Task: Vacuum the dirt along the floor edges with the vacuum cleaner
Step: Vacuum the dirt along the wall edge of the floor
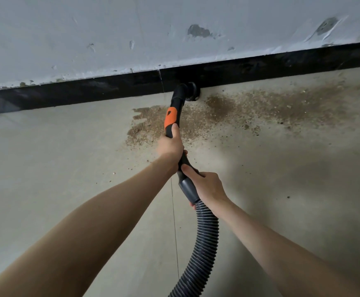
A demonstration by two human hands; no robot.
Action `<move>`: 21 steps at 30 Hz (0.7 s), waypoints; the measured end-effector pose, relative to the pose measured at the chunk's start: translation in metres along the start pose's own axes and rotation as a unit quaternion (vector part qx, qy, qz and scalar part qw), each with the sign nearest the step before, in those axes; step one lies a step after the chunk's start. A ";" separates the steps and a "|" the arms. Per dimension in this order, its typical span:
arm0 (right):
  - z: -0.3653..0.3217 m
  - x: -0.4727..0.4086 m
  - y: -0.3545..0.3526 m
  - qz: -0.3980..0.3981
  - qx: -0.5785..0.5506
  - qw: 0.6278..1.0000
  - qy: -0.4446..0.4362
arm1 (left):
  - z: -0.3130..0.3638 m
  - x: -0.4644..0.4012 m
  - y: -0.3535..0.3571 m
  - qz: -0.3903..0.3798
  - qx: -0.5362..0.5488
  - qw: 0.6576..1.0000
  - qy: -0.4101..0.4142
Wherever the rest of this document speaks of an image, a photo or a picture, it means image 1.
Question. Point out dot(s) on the brown dirt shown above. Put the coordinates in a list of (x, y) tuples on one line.
[(223, 111)]

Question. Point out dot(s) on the person's left hand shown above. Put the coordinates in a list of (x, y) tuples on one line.
[(169, 148)]

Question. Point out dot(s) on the person's left forearm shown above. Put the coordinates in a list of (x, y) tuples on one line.
[(71, 244)]

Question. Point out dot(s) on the person's right forearm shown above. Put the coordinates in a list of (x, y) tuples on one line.
[(291, 259)]

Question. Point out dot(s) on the black baseboard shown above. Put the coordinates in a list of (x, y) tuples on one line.
[(74, 89)]

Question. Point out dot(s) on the person's right hand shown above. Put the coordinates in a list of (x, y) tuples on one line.
[(208, 188)]

